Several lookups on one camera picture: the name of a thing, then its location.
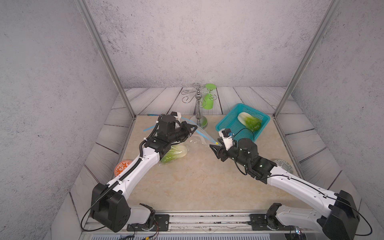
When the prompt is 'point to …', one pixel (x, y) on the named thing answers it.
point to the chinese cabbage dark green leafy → (176, 152)
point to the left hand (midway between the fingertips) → (200, 126)
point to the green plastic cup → (208, 99)
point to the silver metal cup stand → (198, 121)
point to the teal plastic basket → (239, 130)
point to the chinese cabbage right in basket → (251, 122)
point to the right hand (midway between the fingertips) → (215, 142)
